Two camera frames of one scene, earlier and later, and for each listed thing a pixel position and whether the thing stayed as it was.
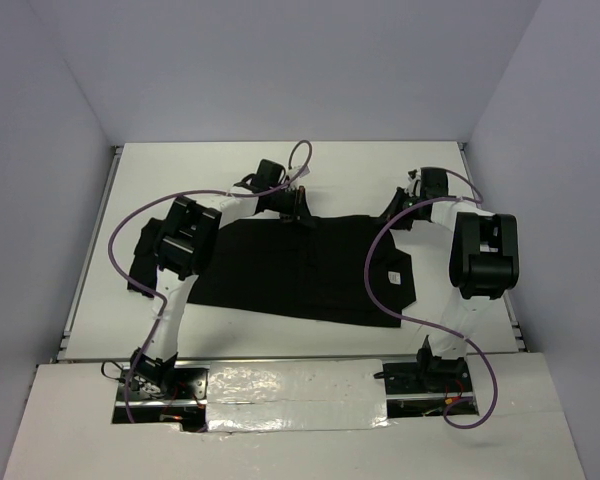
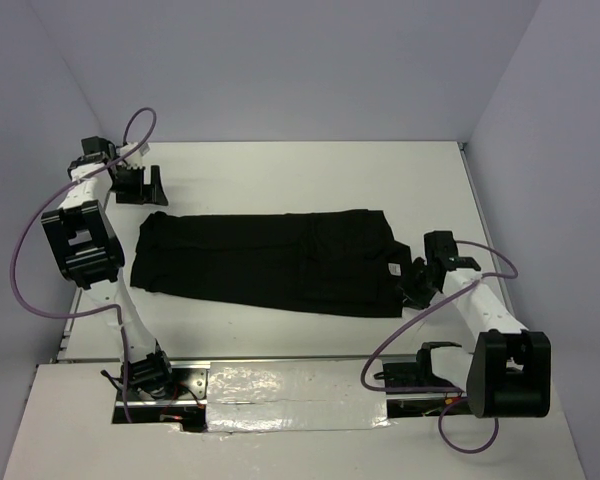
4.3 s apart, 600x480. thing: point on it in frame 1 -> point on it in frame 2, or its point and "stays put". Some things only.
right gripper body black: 403,201 -> 416,287
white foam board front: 67,433 stays put
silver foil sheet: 296,395 stays put
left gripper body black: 287,203 -> 129,185
